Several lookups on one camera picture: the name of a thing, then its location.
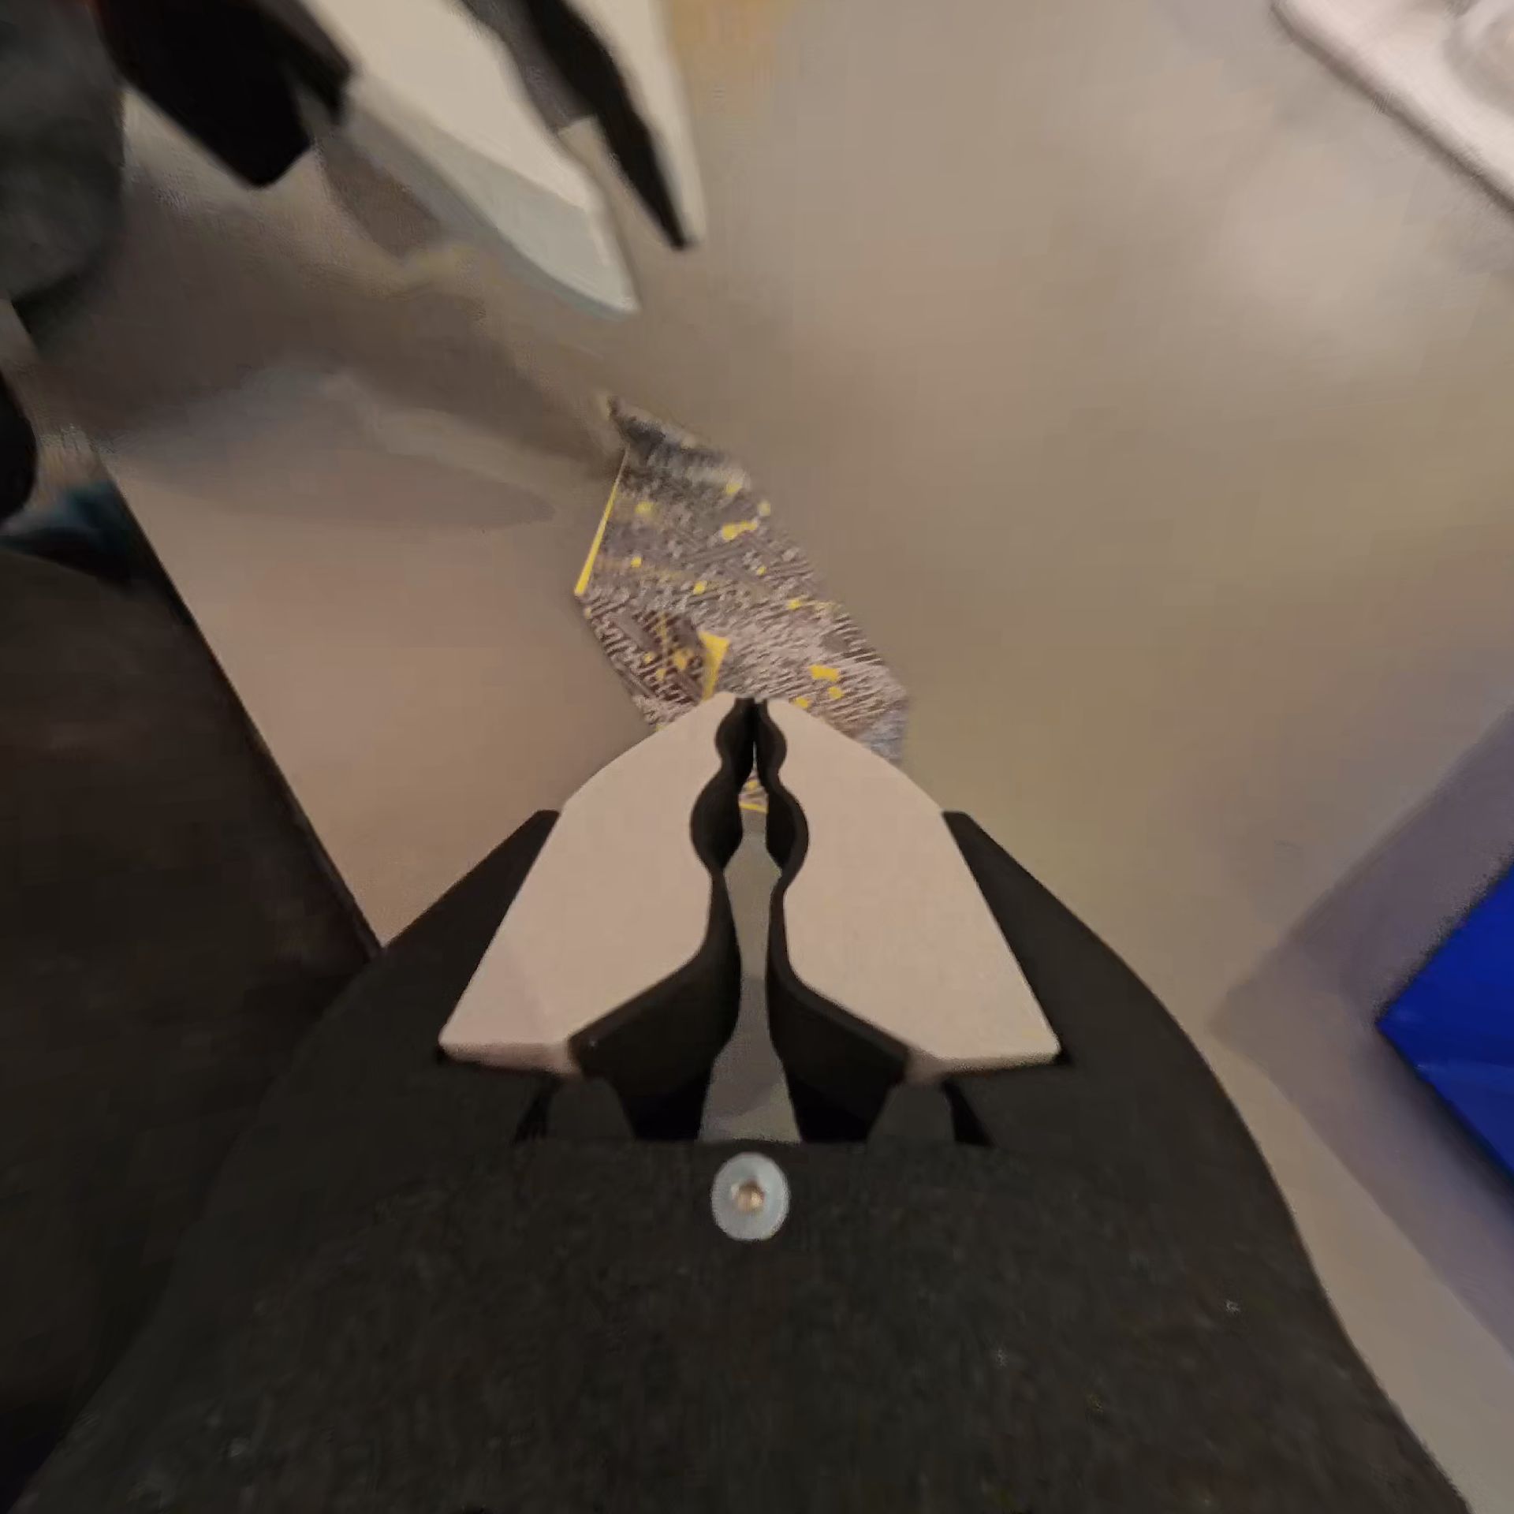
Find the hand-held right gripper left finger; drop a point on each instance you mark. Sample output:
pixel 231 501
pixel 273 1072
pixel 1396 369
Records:
pixel 603 933

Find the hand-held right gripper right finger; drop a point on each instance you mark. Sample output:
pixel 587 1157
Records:
pixel 910 933

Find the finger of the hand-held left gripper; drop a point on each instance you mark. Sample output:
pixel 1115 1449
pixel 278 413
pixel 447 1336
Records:
pixel 474 142
pixel 657 105

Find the black patterned origami paper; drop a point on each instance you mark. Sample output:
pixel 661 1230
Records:
pixel 721 591

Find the person's grey sweater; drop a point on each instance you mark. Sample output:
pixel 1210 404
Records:
pixel 54 142

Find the person's dark trousers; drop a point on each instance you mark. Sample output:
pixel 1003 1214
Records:
pixel 130 946

